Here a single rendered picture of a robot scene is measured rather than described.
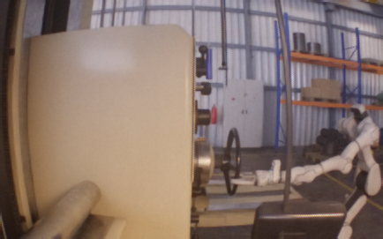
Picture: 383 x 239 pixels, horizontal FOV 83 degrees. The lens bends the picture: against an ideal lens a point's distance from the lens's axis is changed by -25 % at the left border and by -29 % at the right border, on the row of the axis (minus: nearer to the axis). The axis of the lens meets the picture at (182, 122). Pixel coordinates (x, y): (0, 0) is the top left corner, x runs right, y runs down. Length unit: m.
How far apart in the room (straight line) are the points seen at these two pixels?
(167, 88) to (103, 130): 0.26
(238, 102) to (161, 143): 7.49
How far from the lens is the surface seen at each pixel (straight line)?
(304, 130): 9.82
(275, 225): 0.92
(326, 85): 8.77
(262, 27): 9.52
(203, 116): 1.20
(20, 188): 1.11
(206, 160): 1.41
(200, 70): 1.05
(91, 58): 1.00
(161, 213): 1.03
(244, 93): 8.43
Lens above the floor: 1.65
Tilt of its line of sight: 6 degrees down
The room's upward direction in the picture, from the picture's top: 1 degrees clockwise
